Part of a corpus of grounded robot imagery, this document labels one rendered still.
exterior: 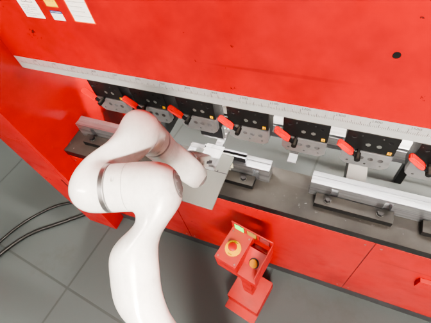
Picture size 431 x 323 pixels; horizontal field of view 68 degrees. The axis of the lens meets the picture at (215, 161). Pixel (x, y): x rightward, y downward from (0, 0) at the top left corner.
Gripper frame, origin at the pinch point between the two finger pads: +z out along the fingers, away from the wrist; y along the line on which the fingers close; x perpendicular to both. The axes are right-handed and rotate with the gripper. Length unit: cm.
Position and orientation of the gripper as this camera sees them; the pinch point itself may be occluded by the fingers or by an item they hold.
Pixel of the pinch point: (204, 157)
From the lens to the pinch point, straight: 133.0
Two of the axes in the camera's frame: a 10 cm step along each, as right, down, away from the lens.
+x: -1.9, 9.7, 1.5
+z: 3.4, -0.8, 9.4
